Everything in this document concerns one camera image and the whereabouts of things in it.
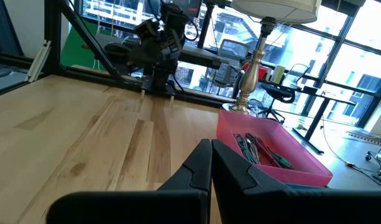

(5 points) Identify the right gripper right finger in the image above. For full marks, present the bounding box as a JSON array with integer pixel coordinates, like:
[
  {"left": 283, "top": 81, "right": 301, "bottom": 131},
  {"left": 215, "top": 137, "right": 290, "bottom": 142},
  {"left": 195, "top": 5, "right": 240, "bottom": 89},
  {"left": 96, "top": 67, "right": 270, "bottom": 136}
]
[{"left": 211, "top": 138, "right": 291, "bottom": 224}]

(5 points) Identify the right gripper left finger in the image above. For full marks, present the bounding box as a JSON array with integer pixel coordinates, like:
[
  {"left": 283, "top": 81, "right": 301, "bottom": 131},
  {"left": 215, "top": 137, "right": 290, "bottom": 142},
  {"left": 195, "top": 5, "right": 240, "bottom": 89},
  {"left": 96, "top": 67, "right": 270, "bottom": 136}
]
[{"left": 157, "top": 138, "right": 213, "bottom": 192}]

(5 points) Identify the black white braided USB cable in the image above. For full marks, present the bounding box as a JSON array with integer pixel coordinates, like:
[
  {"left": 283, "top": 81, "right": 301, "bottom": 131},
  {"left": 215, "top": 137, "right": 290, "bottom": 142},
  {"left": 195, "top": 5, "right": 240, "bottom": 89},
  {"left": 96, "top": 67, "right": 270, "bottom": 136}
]
[{"left": 232, "top": 133, "right": 261, "bottom": 166}]

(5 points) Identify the magenta braided USB cable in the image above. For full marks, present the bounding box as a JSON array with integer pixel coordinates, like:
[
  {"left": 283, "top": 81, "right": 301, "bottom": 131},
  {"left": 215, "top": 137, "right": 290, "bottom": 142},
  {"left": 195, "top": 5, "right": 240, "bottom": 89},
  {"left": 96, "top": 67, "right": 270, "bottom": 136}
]
[{"left": 254, "top": 135, "right": 283, "bottom": 169}]

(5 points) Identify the teal black braided USB cable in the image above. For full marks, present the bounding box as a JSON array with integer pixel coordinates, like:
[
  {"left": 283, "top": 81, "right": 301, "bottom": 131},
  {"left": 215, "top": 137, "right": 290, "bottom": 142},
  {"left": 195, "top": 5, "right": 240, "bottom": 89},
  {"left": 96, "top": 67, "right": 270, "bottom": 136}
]
[{"left": 269, "top": 150, "right": 295, "bottom": 170}]

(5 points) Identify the grey mesh office chair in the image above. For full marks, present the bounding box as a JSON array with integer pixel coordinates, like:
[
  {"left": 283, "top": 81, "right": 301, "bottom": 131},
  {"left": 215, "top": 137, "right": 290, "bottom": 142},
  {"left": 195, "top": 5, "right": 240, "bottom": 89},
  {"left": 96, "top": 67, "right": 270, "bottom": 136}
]
[{"left": 212, "top": 38, "right": 252, "bottom": 94}]

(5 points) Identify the pink plastic bin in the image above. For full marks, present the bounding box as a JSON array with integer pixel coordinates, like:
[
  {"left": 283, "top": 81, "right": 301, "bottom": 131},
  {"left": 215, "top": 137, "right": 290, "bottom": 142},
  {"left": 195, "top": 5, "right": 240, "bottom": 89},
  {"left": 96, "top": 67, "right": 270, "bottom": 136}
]
[{"left": 215, "top": 109, "right": 334, "bottom": 189}]

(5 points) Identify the blue plastic bin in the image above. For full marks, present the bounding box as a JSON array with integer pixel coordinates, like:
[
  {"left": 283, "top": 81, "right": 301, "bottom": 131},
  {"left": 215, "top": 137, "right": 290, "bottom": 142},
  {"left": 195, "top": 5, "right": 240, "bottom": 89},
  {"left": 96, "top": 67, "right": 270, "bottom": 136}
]
[{"left": 285, "top": 182, "right": 329, "bottom": 189}]

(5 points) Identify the silver table lamp white shade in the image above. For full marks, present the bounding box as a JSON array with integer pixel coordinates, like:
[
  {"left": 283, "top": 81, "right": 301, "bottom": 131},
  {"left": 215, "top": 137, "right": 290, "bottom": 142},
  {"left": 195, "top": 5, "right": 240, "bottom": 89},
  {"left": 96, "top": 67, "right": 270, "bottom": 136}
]
[{"left": 221, "top": 0, "right": 323, "bottom": 115}]

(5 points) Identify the black office chair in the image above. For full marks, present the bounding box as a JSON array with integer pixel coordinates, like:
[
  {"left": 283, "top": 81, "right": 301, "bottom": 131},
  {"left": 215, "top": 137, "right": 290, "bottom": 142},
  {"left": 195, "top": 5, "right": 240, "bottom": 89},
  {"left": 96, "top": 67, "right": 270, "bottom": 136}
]
[{"left": 259, "top": 63, "right": 303, "bottom": 125}]

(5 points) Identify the black leg desk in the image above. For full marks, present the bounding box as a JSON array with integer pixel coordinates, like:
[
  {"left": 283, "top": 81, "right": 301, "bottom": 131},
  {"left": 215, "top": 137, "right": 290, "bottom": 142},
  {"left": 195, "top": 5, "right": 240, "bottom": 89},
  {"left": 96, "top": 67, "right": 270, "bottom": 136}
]
[{"left": 258, "top": 79, "right": 356, "bottom": 156}]

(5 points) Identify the red container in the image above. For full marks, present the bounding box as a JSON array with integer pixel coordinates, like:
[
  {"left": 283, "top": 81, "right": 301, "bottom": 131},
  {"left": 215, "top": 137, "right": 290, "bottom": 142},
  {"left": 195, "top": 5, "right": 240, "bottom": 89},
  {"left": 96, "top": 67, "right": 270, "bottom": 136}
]
[{"left": 242, "top": 61, "right": 269, "bottom": 82}]

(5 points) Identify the white cup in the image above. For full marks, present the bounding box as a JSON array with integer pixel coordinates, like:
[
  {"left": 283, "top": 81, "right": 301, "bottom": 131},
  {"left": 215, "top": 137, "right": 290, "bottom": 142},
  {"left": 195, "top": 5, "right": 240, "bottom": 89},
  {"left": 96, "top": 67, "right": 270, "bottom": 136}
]
[{"left": 270, "top": 64, "right": 287, "bottom": 85}]

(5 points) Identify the silver aluminium extrusion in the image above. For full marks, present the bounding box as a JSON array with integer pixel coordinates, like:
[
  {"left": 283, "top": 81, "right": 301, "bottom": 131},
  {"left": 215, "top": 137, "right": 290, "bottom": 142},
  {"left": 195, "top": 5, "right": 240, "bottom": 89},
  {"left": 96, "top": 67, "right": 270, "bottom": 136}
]
[{"left": 24, "top": 39, "right": 52, "bottom": 83}]

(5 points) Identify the floor power cable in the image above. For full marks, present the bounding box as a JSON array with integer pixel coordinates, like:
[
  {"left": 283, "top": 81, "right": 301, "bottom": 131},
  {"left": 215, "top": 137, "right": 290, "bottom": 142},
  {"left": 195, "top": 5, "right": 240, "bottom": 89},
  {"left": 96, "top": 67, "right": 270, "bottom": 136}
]
[{"left": 320, "top": 114, "right": 381, "bottom": 189}]

